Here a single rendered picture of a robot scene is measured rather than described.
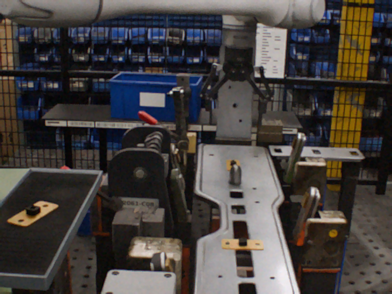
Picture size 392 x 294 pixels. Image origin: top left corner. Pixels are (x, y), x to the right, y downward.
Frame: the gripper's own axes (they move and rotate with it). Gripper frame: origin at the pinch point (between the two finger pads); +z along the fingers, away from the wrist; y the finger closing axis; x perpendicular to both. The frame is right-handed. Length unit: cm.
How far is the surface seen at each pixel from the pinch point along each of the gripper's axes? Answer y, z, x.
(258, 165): 7.4, 13.1, 0.6
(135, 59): -52, 13, 179
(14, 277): -30, -4, -88
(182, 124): -14.4, 1.1, -1.8
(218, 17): -2, -12, 201
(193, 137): -11.4, 7.3, 6.2
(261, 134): 9.9, 10.6, 23.4
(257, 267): 2, 13, -55
